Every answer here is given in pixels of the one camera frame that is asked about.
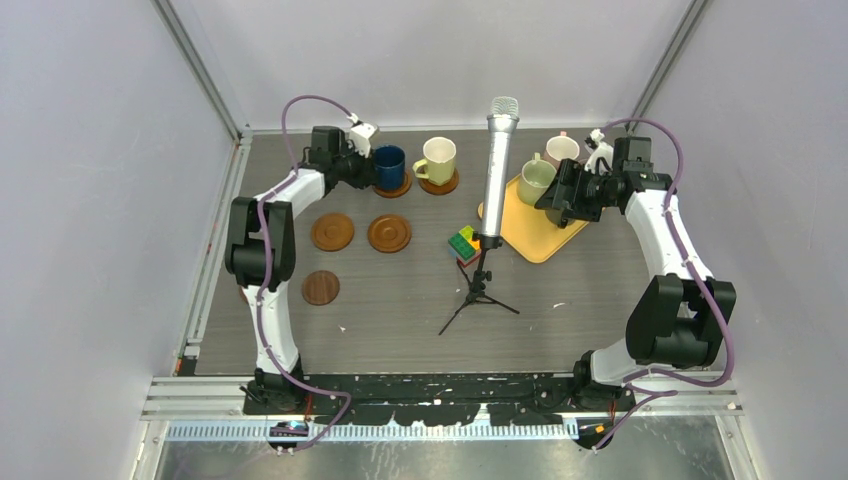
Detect yellow tray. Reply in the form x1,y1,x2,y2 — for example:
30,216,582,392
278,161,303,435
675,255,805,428
501,175,589,264

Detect dark walnut wooden coaster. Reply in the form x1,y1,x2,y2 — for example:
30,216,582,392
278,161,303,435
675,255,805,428
301,270,341,306

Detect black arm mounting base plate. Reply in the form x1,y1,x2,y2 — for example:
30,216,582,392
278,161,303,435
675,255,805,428
240,371,635,426

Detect silver microphone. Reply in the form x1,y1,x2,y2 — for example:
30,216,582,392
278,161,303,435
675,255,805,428
480,96,519,249

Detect cream yellow mug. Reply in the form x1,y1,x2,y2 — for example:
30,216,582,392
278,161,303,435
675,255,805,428
412,137,457,186

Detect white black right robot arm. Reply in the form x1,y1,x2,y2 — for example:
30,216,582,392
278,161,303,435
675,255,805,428
534,132,736,411

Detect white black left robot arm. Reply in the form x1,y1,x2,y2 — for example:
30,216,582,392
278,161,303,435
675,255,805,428
224,121,379,415

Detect pink cream mug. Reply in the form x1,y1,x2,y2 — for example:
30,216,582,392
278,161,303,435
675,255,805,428
542,131,581,168

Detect dark blue mug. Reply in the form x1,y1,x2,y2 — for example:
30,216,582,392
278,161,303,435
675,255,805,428
373,145,406,191

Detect aluminium front rail frame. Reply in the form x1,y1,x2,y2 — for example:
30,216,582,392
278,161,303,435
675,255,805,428
141,373,743,447

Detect colourful toy brick block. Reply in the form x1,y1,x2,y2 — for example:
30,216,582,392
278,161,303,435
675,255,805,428
448,225,482,268

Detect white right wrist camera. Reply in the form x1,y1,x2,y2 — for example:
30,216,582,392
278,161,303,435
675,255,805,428
584,129,614,175

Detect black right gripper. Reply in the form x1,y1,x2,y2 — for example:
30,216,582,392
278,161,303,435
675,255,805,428
536,158,618,223

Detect black microphone tripod stand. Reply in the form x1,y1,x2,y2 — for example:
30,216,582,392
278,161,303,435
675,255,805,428
438,231,520,336

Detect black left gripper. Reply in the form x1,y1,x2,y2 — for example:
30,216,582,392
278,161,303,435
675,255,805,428
333,142,379,191

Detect dark green mug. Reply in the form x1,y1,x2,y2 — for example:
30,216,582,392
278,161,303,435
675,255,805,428
549,212,575,229

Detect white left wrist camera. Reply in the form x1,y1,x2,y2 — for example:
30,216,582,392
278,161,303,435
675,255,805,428
347,113,380,158

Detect light green mug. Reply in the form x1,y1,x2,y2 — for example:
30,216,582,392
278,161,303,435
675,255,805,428
517,153,557,206

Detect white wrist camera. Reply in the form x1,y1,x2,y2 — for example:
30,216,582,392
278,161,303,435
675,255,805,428
347,113,380,158
584,129,614,175

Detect brown wooden coaster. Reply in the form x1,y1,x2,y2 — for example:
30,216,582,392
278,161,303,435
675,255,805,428
418,169,459,196
372,172,412,198
310,212,355,252
367,214,412,254
237,286,249,304

